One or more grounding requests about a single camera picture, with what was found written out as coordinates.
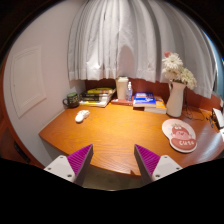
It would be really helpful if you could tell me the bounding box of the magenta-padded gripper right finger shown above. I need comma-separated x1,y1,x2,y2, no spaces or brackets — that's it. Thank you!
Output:
133,143,184,185

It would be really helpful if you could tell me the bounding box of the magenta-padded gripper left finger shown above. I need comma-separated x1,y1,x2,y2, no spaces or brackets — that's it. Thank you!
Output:
43,143,94,187

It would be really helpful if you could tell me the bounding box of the white computer mouse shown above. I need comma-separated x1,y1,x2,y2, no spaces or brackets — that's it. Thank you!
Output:
74,109,91,124

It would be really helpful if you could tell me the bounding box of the pink cartoon mouse pad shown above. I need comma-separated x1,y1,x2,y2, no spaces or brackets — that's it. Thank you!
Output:
161,118,198,154

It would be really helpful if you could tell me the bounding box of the orange book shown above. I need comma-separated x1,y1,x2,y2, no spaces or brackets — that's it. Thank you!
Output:
143,95,168,115

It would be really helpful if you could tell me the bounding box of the yellow and white book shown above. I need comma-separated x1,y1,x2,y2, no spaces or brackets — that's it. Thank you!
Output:
79,98,113,108

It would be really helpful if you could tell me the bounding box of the blue book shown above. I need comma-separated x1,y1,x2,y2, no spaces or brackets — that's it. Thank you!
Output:
132,92,157,108

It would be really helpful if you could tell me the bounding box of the dark green mug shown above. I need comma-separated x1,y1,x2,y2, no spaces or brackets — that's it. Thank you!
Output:
62,92,80,109

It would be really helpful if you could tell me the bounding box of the red book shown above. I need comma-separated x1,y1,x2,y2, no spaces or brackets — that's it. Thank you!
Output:
110,97,134,106

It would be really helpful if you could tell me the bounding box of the white ceramic vase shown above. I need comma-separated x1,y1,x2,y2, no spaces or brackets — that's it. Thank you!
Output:
165,80,187,118

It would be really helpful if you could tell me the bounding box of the yellow and black book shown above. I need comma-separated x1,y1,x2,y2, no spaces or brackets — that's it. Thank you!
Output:
85,87,116,95

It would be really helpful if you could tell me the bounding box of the cream tumbler cup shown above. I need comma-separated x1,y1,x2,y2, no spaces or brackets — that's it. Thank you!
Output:
115,76,130,101

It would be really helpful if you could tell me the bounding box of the white electronic device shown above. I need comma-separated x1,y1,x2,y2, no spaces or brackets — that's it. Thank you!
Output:
211,107,224,131

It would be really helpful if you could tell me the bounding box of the white artificial flower bouquet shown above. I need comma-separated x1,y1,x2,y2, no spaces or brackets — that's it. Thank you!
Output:
161,51,198,91

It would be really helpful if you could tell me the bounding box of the white curtain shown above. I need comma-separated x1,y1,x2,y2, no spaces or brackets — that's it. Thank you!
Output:
67,0,218,99

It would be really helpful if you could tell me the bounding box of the black cable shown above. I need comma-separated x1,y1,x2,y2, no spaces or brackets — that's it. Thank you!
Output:
182,96,214,129

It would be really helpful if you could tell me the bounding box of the white wall panel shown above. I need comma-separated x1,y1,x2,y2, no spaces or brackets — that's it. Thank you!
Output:
10,45,47,118

